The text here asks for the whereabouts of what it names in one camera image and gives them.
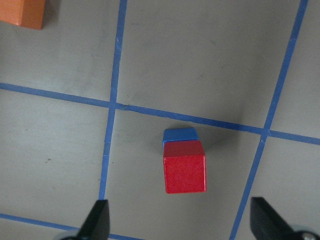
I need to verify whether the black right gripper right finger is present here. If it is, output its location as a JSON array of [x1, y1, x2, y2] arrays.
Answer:
[[250, 197, 295, 240]]

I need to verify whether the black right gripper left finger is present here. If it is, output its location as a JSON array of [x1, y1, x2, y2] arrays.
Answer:
[[77, 199, 110, 240]]

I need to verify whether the red wooden block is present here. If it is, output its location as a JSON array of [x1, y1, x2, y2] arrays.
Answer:
[[163, 140, 207, 194]]

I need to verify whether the blue wooden block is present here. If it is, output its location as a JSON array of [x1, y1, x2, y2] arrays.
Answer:
[[162, 127, 199, 148]]

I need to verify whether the orange wooden block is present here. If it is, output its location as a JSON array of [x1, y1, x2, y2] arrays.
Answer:
[[0, 0, 46, 30]]

